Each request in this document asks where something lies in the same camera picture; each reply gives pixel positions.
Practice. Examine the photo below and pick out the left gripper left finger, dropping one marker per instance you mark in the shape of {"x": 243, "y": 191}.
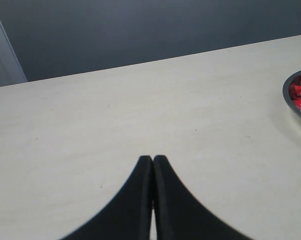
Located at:
{"x": 128, "y": 215}

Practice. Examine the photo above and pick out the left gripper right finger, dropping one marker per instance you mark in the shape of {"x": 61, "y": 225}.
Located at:
{"x": 179, "y": 215}

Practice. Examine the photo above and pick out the round steel plate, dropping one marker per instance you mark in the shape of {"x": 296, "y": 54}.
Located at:
{"x": 293, "y": 79}

